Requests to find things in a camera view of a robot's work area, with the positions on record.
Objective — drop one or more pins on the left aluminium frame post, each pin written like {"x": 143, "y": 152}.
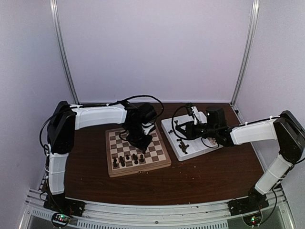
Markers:
{"x": 63, "y": 55}

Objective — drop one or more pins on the wooden chess board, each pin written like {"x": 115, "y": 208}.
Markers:
{"x": 156, "y": 156}

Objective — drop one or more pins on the dark chess knight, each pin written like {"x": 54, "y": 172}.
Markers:
{"x": 183, "y": 147}

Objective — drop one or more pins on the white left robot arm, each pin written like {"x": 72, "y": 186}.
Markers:
{"x": 68, "y": 121}

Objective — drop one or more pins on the right aluminium frame post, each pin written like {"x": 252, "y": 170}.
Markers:
{"x": 247, "y": 49}

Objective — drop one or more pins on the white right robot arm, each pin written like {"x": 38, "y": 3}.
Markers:
{"x": 282, "y": 135}

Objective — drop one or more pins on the aluminium frame post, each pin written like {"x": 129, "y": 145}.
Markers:
{"x": 247, "y": 49}
{"x": 63, "y": 55}

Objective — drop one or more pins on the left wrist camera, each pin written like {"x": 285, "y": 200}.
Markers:
{"x": 148, "y": 128}

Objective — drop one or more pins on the aluminium front rail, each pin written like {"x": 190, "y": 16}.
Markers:
{"x": 96, "y": 215}

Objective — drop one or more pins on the white plastic divided tray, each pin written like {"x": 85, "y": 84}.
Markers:
{"x": 196, "y": 147}

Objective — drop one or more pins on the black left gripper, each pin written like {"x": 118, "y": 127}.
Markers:
{"x": 142, "y": 145}

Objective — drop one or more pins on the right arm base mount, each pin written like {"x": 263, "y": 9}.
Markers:
{"x": 253, "y": 202}

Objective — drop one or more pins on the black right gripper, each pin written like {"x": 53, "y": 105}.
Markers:
{"x": 189, "y": 133}

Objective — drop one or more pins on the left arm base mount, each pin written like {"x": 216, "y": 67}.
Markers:
{"x": 59, "y": 203}

